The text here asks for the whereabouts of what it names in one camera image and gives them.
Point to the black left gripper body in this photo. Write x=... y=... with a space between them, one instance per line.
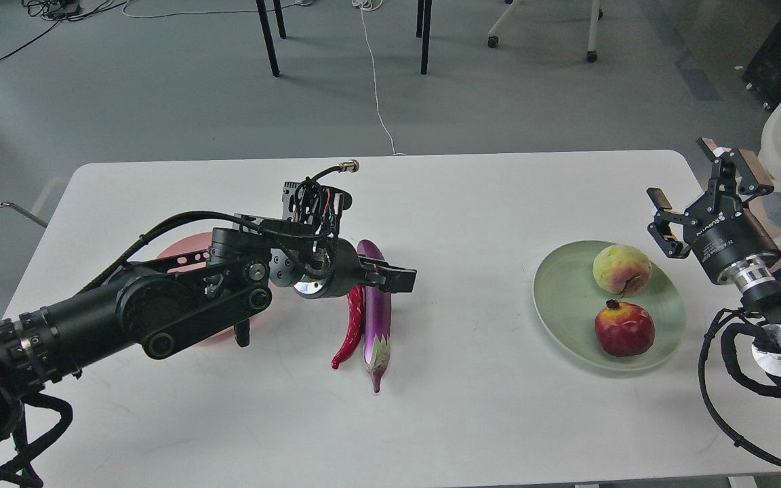
x=347 y=273

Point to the pink plate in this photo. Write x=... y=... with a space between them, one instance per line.
x=217 y=289

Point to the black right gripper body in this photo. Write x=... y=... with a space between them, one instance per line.
x=729 y=234

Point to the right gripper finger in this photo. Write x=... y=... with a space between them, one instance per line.
x=660 y=230
x=737 y=174

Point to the red pomegranate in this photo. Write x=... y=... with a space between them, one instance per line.
x=624 y=329

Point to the yellow-pink peach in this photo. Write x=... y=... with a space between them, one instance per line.
x=622 y=270

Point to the black table legs right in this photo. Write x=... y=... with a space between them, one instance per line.
x=422 y=31

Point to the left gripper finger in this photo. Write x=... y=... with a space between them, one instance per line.
x=391 y=281
x=376 y=266

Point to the purple eggplant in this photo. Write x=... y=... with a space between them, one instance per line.
x=377 y=312

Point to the black table legs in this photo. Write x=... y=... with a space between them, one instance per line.
x=265 y=24
x=422 y=31

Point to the black table legs left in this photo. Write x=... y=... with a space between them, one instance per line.
x=265 y=24

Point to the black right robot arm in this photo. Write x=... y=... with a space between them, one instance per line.
x=749 y=338

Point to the red chili pepper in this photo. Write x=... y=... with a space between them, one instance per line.
x=356 y=327

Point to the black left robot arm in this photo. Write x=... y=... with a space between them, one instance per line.
x=119 y=308

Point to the green plate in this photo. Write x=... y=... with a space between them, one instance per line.
x=567 y=300

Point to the white wheeled chair base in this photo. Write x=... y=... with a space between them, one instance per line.
x=518 y=20

